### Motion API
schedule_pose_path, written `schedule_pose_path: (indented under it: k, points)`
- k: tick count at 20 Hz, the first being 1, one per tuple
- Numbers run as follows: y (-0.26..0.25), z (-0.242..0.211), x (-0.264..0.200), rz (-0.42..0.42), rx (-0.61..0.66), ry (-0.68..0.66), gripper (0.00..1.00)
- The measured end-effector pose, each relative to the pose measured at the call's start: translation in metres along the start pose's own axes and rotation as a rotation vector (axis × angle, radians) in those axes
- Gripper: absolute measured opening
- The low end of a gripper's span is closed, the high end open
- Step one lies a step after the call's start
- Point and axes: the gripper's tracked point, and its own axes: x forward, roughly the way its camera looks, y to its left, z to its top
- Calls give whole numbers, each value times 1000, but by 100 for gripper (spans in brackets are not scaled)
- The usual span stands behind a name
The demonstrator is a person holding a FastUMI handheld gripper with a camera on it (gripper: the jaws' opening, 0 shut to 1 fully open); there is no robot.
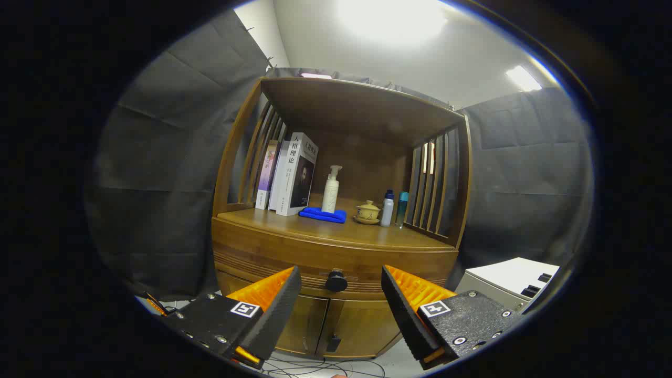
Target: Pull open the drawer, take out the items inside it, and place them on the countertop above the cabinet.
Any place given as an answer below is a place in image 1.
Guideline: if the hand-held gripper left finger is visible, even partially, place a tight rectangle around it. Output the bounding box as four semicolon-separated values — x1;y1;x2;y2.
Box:
157;265;302;371

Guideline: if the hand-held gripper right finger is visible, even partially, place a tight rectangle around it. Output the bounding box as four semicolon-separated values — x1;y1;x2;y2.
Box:
381;264;526;371

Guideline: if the wooden drawer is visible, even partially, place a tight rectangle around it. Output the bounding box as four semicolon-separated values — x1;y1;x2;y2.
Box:
212;217;459;302

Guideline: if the black drawer knob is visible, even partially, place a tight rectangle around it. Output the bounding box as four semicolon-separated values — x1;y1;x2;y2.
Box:
325;268;349;293

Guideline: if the wooden cabinet door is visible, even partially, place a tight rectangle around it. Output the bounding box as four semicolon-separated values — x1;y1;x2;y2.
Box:
317;298;402;359
276;295;330;355

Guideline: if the wooden cabinet countertop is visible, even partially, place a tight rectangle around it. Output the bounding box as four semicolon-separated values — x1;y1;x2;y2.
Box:
217;194;455;251

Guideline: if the white filing cabinet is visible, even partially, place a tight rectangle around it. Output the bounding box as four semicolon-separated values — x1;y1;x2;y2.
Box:
454;257;560;316

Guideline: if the wooden cabinet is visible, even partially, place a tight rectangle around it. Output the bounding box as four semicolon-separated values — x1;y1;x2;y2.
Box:
212;77;472;360

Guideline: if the blue folded cloth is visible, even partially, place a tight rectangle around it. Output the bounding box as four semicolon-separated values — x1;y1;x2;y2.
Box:
299;206;347;224

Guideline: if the white bottle with blue cap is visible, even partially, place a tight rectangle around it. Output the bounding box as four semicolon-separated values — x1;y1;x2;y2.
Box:
380;190;395;227

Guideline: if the yellow lidded teacup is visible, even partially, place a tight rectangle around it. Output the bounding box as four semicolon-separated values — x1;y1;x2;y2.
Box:
356;200;381;221

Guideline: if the orange and black device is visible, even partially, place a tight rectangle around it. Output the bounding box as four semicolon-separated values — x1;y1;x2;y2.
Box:
144;292;176;317

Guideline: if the thin white book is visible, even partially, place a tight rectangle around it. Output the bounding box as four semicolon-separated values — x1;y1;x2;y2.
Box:
268;141;291;212

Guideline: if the white pump bottle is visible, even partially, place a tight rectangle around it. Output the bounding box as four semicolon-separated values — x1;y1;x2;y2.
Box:
321;165;343;214

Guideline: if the purple book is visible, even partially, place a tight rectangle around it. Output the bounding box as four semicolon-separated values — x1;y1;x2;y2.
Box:
255;140;279;211

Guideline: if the large white portrait book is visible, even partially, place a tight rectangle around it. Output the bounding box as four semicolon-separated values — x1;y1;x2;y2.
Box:
276;132;319;217

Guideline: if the rectangular ceiling light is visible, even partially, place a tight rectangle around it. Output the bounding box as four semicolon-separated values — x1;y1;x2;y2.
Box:
505;65;542;92

